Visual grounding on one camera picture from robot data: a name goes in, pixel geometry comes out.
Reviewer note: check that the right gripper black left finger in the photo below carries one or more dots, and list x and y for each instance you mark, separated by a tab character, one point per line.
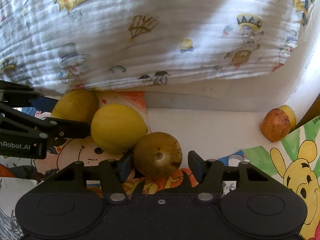
75	200

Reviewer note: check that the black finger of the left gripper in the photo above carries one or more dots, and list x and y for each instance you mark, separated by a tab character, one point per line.
22	98
57	127

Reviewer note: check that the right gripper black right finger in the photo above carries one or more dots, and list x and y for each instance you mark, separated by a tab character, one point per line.
249	201

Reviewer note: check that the yellow-green pear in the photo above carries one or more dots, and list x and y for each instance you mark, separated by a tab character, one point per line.
77	105

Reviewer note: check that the yellow round citrus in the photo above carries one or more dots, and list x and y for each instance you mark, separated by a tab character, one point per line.
117	128

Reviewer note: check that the round brown fruit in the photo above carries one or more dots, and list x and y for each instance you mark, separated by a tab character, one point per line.
157	155

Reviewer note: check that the boys cartoon poster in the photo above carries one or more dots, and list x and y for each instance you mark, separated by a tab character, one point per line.
70	150

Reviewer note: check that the Winnie the Pooh poster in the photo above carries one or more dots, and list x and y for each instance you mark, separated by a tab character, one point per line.
294	162

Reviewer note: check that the Luffy anime poster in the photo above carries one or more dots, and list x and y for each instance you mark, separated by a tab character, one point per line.
152	186

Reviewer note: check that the red apple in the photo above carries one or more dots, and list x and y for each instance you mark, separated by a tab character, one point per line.
276	125

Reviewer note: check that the yellow fruit behind apple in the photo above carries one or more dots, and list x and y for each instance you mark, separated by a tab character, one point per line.
290	114

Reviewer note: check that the white cartoon print cloth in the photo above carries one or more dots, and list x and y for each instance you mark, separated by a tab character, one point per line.
59	45

